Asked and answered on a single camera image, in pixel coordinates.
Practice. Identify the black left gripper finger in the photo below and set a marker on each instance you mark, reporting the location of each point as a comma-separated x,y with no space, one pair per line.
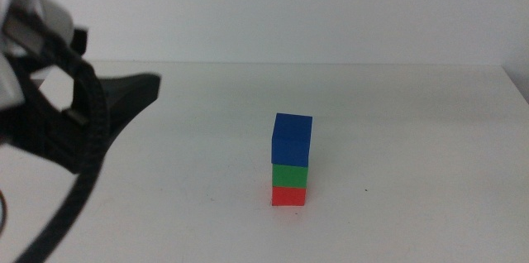
81,41
132,93

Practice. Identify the blue cube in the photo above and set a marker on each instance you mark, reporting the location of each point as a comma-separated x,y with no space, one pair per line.
291,139

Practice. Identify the green cube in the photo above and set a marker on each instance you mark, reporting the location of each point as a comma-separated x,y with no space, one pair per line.
289,176

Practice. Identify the red cube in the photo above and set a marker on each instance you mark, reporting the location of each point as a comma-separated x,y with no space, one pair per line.
288,197

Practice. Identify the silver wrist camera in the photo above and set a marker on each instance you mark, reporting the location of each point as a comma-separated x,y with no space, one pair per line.
41,10

